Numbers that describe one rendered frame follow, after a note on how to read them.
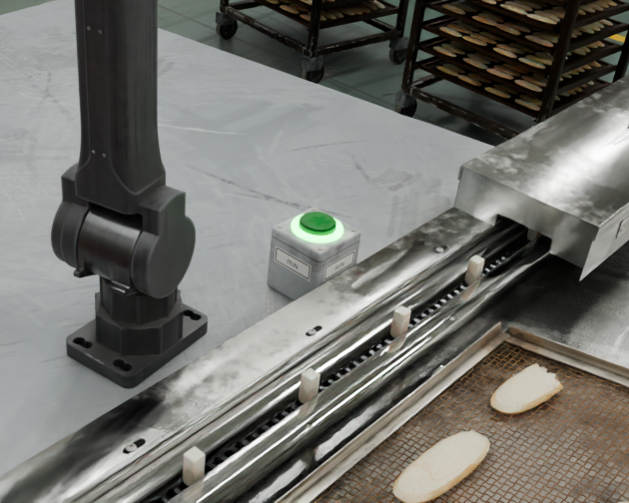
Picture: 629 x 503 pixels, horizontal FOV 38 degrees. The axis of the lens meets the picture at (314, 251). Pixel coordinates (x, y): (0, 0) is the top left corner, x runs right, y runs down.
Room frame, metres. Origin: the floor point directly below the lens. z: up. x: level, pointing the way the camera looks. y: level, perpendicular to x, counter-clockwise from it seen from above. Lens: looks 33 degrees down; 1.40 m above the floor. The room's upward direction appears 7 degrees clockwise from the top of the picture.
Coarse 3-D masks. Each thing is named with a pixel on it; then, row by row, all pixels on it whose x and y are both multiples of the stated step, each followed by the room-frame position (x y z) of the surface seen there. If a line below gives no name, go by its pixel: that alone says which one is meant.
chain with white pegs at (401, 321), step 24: (528, 240) 0.95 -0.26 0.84; (480, 264) 0.84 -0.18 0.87; (456, 288) 0.83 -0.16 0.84; (408, 312) 0.73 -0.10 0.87; (384, 336) 0.72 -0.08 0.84; (360, 360) 0.69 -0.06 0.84; (312, 384) 0.61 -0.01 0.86; (288, 408) 0.60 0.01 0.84; (264, 432) 0.57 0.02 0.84; (192, 456) 0.50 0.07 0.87; (216, 456) 0.53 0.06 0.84; (192, 480) 0.50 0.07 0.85
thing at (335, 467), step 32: (480, 352) 0.65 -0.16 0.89; (544, 352) 0.65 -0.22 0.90; (576, 352) 0.64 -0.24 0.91; (448, 384) 0.60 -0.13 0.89; (608, 384) 0.61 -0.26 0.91; (384, 416) 0.54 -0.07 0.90; (416, 416) 0.56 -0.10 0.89; (480, 416) 0.56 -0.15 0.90; (576, 416) 0.56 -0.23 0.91; (352, 448) 0.51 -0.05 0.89; (416, 448) 0.52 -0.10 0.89; (608, 448) 0.52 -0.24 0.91; (320, 480) 0.47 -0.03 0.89; (352, 480) 0.48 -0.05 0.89; (576, 480) 0.48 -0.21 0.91
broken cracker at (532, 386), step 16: (528, 368) 0.62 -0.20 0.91; (544, 368) 0.61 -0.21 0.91; (512, 384) 0.59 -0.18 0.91; (528, 384) 0.59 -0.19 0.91; (544, 384) 0.59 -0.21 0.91; (560, 384) 0.60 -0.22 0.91; (496, 400) 0.57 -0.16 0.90; (512, 400) 0.57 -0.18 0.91; (528, 400) 0.57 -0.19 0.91; (544, 400) 0.58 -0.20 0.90
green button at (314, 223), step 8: (304, 216) 0.83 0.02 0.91; (312, 216) 0.83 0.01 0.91; (320, 216) 0.83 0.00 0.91; (328, 216) 0.83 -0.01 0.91; (304, 224) 0.81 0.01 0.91; (312, 224) 0.81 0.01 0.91; (320, 224) 0.81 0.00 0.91; (328, 224) 0.82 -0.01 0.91; (312, 232) 0.80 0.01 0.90; (320, 232) 0.80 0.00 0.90; (328, 232) 0.81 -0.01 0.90
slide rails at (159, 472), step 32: (512, 224) 0.96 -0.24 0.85; (480, 256) 0.88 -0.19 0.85; (512, 256) 0.89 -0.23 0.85; (416, 288) 0.80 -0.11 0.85; (480, 288) 0.81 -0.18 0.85; (384, 320) 0.74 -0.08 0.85; (320, 352) 0.67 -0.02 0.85; (384, 352) 0.68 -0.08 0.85; (288, 384) 0.62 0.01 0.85; (352, 384) 0.63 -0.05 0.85; (224, 416) 0.57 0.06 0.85; (256, 416) 0.58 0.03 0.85; (288, 416) 0.58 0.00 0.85; (256, 448) 0.54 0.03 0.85; (128, 480) 0.49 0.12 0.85; (160, 480) 0.49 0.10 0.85; (224, 480) 0.50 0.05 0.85
